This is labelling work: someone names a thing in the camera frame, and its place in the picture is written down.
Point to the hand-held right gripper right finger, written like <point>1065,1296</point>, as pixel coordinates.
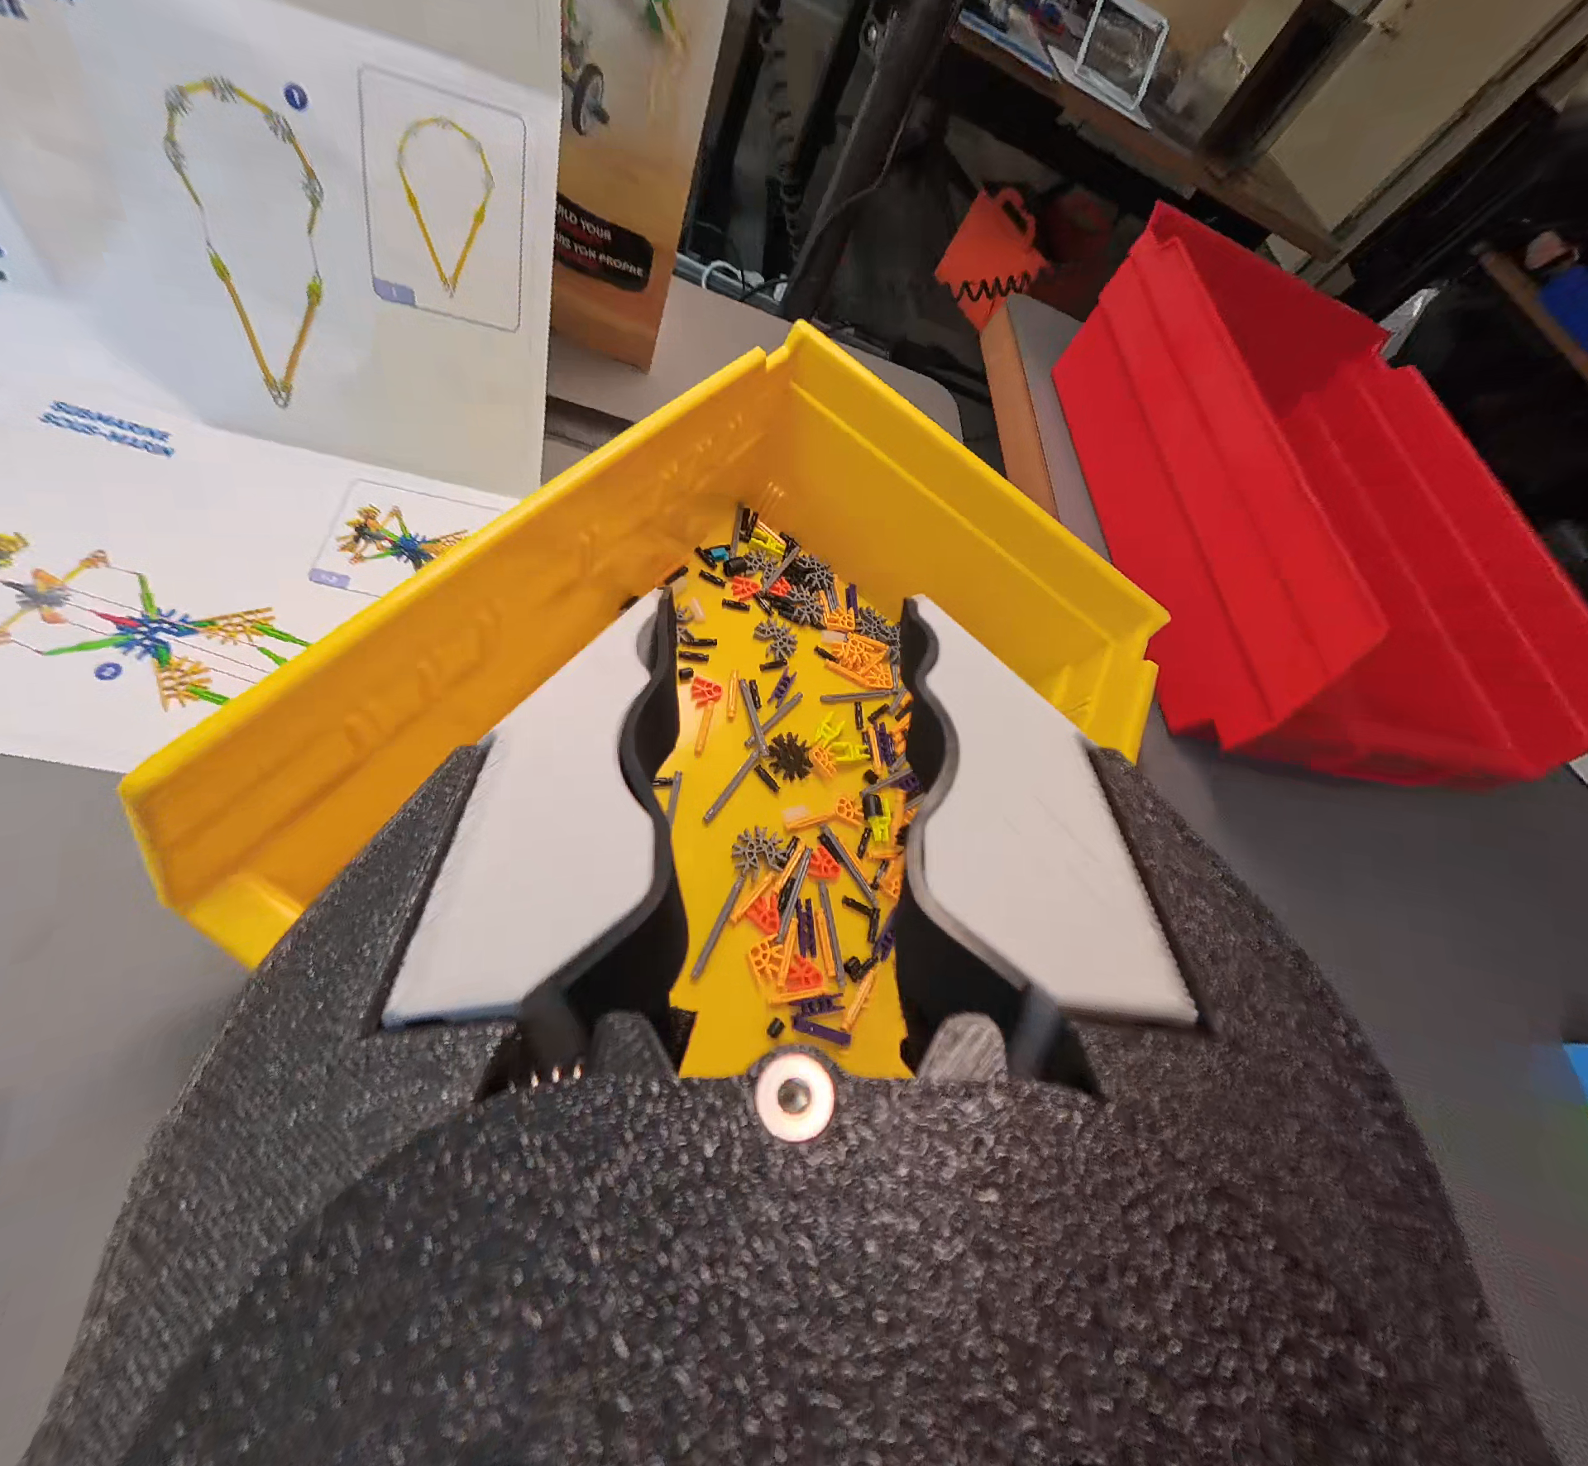
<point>1043,873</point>

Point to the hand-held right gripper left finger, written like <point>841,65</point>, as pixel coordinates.
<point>522,873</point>

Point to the yellow plastic bin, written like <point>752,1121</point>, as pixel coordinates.
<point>497,624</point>

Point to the wooden desk with black legs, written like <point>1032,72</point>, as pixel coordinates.
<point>1167,151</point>

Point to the pile of small building parts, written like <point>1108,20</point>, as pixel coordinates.
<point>795,797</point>

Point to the red plastic bin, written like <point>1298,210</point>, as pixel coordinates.
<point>1241,499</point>

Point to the orange fabric bin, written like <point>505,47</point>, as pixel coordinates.
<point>988,265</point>

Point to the white building instruction sheet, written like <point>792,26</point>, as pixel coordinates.
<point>149,325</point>

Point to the black metal pole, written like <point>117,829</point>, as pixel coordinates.
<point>907,77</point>

